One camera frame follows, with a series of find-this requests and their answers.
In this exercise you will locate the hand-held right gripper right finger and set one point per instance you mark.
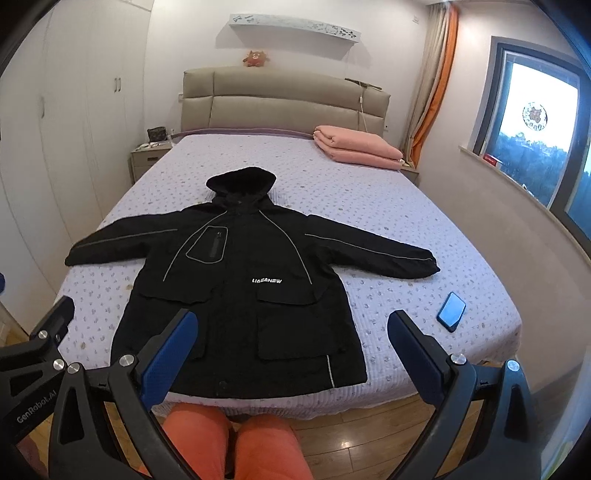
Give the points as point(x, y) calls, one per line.
point(415, 357)

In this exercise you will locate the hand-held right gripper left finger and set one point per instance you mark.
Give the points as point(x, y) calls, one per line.
point(171, 355)

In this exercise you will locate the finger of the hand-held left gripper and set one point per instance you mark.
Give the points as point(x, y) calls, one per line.
point(51, 323)

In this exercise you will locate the black hooded jacket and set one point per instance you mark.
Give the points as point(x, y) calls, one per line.
point(258, 314)

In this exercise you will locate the dark smartphone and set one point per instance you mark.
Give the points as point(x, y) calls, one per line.
point(451, 311)

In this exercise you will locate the person's orange pants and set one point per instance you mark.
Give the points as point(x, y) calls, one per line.
point(268, 447)

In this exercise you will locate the bed with floral sheet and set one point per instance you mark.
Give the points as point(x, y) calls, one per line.
point(369, 221)

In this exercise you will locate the beige nightstand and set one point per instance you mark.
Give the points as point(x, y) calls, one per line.
point(410, 175)
point(145, 161)

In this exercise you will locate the white wardrobe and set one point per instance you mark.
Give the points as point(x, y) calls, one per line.
point(60, 138)

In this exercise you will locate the small red box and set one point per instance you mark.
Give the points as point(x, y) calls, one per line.
point(491, 160)

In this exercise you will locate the dark patterned pouch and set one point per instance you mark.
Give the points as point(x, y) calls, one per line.
point(157, 134)

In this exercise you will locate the folded pink blanket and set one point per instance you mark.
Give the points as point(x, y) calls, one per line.
point(355, 147)

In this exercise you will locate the grey framed window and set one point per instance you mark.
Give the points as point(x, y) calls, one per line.
point(545, 138)

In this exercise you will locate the round window sticker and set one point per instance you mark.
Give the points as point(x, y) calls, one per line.
point(533, 116)

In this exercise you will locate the beige padded headboard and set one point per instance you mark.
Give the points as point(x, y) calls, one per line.
point(277, 106)

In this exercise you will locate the beige and orange curtain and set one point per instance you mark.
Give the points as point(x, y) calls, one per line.
point(434, 83)

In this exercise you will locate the thin wooden stick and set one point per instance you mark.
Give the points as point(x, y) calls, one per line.
point(364, 84)

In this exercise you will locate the red plush toy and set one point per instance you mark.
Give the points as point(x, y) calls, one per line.
point(256, 59)

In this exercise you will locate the white wall shelf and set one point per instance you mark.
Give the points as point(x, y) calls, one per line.
point(295, 25)

